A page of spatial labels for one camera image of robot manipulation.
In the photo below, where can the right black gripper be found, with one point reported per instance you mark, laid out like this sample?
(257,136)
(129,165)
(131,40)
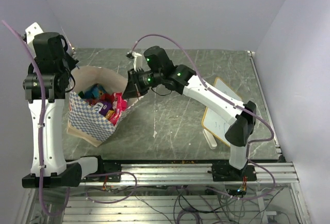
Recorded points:
(134,88)

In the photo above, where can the pink snack bag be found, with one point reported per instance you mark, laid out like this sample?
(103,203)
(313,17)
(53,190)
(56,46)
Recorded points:
(119,105)

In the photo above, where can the checkered paper bag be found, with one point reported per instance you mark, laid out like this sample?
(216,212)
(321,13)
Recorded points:
(83,121)

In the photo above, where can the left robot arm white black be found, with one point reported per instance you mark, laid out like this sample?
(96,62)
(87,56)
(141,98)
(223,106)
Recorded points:
(45,88)

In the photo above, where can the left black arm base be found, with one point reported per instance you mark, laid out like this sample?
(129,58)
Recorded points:
(112,168)

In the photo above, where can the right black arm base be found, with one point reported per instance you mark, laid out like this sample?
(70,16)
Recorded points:
(224,172)

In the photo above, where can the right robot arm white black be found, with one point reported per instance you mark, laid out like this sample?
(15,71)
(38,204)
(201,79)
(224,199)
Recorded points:
(154,68)

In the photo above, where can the orange snack packet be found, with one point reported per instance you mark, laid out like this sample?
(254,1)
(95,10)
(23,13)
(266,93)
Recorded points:
(109,114)

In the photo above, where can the purple snack packet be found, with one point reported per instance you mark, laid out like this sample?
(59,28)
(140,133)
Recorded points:
(102,107)

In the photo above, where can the white whiteboard eraser marker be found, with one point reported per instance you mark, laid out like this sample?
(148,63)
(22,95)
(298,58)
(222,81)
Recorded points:
(210,139)

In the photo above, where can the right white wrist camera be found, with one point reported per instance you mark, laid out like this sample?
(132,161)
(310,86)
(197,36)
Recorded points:
(137,58)

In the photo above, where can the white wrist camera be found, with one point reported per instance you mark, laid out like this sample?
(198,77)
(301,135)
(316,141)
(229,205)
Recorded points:
(30,33)
(137,58)

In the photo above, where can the aluminium frame rail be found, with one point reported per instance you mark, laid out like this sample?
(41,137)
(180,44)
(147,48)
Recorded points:
(195,173)

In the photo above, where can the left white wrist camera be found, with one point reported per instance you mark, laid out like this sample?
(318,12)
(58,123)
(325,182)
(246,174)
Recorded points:
(30,33)

